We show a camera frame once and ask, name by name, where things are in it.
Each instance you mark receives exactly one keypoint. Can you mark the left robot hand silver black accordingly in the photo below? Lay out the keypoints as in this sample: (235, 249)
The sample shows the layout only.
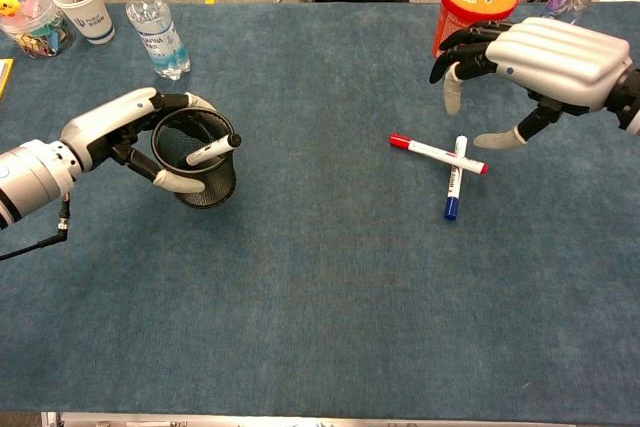
(105, 119)

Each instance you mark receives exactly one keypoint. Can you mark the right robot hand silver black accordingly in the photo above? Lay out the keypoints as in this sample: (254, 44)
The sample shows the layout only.
(560, 62)

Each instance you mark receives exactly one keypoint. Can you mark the black capped whiteboard marker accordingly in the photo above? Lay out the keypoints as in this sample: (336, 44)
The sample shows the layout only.
(210, 151)

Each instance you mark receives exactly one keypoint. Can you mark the black mesh pen cup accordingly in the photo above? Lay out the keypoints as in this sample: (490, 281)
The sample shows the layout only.
(215, 192)

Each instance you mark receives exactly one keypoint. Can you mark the red capped whiteboard marker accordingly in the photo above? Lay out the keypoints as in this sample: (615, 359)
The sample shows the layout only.
(430, 149)

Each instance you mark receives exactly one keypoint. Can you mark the blue capped whiteboard marker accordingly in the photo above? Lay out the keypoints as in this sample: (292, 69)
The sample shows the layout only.
(452, 192)

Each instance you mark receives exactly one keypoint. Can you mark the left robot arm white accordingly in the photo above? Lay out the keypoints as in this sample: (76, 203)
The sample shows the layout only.
(30, 177)

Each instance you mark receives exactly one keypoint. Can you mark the water bottle blue label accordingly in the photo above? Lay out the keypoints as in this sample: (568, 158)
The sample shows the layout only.
(160, 32)

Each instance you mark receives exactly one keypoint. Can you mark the white paper cup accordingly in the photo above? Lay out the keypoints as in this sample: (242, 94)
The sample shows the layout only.
(90, 17)

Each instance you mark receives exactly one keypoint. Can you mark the clear jar of clips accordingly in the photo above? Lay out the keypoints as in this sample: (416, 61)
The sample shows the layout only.
(35, 34)

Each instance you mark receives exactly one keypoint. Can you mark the yellow duck toy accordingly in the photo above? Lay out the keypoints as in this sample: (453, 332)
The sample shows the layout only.
(7, 3)

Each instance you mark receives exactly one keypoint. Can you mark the blue felt table cloth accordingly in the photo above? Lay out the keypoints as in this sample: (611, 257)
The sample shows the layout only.
(320, 297)

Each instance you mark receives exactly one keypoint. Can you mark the metal table edge rail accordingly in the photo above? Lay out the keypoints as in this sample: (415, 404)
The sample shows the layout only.
(300, 421)

